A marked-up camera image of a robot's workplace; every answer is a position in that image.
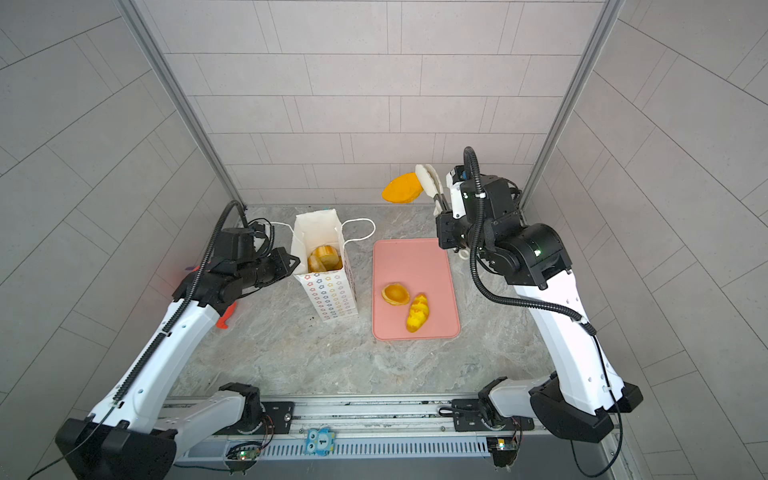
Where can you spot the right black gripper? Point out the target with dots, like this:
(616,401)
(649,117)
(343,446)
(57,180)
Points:
(447,219)

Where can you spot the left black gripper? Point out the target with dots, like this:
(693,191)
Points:
(280,264)

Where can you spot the orange oval fake bread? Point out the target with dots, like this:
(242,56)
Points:
(403,190)

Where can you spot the white printed paper bag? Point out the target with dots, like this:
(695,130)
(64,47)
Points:
(332,293)

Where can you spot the braided ring fake bread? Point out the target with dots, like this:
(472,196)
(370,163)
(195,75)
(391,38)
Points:
(315,264)

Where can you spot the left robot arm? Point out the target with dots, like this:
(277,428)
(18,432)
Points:
(121,438)

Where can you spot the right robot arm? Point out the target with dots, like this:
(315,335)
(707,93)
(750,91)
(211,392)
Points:
(527,266)

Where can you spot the orange tart fake bread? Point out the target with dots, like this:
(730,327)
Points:
(396,294)

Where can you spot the small yellow fake bread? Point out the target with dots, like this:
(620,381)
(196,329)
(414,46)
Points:
(418,313)

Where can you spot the red shark plush toy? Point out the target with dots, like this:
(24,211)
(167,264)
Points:
(225,315)

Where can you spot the pink plastic tray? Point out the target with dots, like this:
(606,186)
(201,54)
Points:
(422,268)

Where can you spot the blue owl number tag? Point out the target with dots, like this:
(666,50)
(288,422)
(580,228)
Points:
(320,442)

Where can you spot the left circuit board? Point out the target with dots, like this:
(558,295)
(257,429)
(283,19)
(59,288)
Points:
(244,452)

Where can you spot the circuit board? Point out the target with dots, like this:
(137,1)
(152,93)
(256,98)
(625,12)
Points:
(503,450)
(244,452)

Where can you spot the right circuit board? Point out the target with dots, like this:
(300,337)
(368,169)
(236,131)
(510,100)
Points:
(503,450)

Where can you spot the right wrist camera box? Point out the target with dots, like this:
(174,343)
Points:
(462,194)

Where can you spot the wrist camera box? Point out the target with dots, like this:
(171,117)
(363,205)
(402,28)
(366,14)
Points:
(462,194)
(261,229)

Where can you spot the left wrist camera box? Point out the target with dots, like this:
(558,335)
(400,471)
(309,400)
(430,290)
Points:
(261,229)

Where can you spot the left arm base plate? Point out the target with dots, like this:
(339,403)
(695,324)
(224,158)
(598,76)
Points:
(277,417)

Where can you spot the aluminium mounting rail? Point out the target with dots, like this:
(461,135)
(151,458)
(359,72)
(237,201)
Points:
(382,427)

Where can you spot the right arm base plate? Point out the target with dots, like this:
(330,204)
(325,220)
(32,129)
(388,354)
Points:
(474,415)

